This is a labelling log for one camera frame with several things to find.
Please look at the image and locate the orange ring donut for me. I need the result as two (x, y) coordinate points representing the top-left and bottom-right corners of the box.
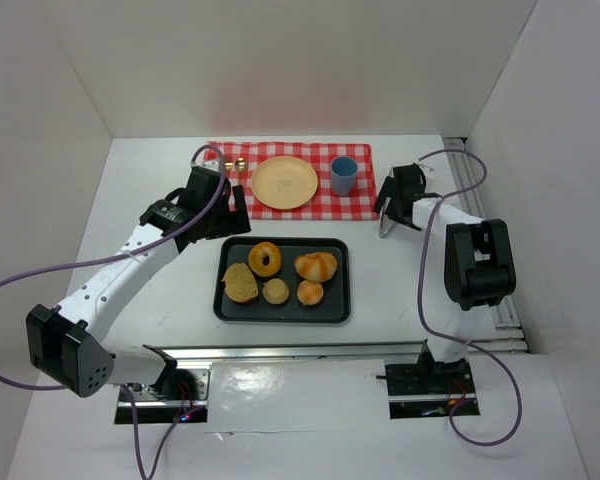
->
(248, 242), (282, 278)

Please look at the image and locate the small round muffin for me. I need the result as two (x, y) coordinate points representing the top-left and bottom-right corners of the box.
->
(262, 278), (290, 305)

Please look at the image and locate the large striped bread roll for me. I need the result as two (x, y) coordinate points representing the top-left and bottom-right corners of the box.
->
(294, 252), (338, 283)

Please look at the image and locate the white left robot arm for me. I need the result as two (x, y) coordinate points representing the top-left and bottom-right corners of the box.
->
(26, 166), (251, 398)

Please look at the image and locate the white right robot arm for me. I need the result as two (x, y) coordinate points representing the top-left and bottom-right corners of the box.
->
(373, 164), (516, 394)

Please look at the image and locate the flat brown bread slice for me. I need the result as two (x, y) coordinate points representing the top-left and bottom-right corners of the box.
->
(221, 263), (259, 304)

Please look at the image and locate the beige round plate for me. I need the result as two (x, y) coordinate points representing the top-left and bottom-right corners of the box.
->
(251, 156), (319, 210)

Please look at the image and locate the red checkered cloth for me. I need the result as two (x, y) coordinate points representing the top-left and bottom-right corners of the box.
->
(213, 141), (377, 221)

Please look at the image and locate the blue cup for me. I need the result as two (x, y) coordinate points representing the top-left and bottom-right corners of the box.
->
(330, 156), (358, 196)

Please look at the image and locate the small round bun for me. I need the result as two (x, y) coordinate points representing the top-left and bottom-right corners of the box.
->
(297, 280), (324, 306)

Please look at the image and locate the gold spoon black handle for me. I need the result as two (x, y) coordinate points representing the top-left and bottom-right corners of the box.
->
(233, 157), (248, 173)

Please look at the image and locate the aluminium side rail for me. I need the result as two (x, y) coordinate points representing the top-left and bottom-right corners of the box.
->
(443, 138), (528, 352)

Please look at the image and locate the aluminium front rail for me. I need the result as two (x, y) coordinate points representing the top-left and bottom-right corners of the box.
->
(161, 342), (422, 362)

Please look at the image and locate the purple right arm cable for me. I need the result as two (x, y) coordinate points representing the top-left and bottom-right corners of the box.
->
(416, 149), (523, 447)

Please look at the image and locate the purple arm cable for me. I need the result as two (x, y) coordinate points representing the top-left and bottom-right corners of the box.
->
(0, 144), (231, 480)
(416, 149), (523, 447)

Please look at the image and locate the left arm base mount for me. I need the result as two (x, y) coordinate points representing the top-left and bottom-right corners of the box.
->
(129, 362), (211, 425)

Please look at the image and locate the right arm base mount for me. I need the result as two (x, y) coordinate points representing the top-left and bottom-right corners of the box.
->
(375, 351), (480, 420)

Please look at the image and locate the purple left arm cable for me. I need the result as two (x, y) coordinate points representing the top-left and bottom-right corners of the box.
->
(0, 144), (231, 480)

